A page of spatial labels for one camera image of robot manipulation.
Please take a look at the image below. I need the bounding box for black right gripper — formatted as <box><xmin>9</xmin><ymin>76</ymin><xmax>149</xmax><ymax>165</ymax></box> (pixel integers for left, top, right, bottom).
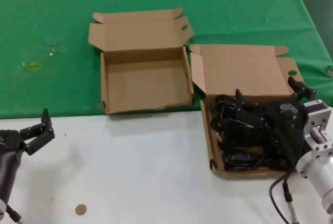
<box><xmin>235</xmin><ymin>76</ymin><xmax>317</xmax><ymax>169</ymax></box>

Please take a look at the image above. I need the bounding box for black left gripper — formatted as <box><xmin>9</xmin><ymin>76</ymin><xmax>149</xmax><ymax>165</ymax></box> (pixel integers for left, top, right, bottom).
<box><xmin>0</xmin><ymin>108</ymin><xmax>56</xmax><ymax>157</ymax></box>

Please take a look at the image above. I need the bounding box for brown cardboard box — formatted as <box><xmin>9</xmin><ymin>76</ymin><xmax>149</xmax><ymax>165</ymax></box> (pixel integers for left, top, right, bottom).
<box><xmin>189</xmin><ymin>43</ymin><xmax>307</xmax><ymax>180</ymax></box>

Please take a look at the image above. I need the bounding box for cardboard box torn front edge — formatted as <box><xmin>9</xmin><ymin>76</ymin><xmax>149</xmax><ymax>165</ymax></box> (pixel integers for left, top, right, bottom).
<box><xmin>87</xmin><ymin>7</ymin><xmax>195</xmax><ymax>115</ymax></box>

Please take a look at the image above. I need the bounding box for round brown cardboard disc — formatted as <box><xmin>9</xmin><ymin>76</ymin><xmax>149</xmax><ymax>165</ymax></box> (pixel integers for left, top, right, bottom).
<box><xmin>74</xmin><ymin>204</ymin><xmax>87</xmax><ymax>216</ymax></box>

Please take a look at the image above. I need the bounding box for green tablecloth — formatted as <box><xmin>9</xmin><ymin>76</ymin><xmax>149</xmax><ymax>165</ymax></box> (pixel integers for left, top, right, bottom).
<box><xmin>0</xmin><ymin>0</ymin><xmax>333</xmax><ymax>119</ymax></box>

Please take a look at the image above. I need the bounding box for black power cable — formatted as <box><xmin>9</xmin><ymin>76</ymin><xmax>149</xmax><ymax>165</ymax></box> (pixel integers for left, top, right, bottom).
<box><xmin>211</xmin><ymin>122</ymin><xmax>261</xmax><ymax>152</ymax></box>
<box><xmin>212</xmin><ymin>94</ymin><xmax>261</xmax><ymax>128</ymax></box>
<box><xmin>223</xmin><ymin>147</ymin><xmax>289</xmax><ymax>172</ymax></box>

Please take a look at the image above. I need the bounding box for black arm cable silver connector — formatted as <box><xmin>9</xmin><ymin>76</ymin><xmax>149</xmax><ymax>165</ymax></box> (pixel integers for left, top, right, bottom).
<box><xmin>268</xmin><ymin>169</ymin><xmax>300</xmax><ymax>224</ymax></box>
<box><xmin>5</xmin><ymin>204</ymin><xmax>25</xmax><ymax>224</ymax></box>

